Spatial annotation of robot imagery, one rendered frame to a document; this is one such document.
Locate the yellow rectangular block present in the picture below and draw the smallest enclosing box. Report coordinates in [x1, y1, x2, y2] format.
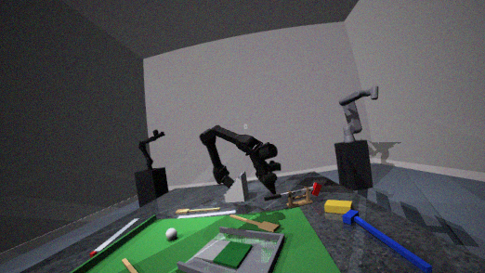
[324, 200, 353, 214]

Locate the green flat mat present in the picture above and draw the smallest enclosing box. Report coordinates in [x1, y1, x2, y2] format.
[85, 207, 341, 273]

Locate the white golf ball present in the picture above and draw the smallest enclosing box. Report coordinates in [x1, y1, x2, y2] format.
[165, 227, 177, 240]

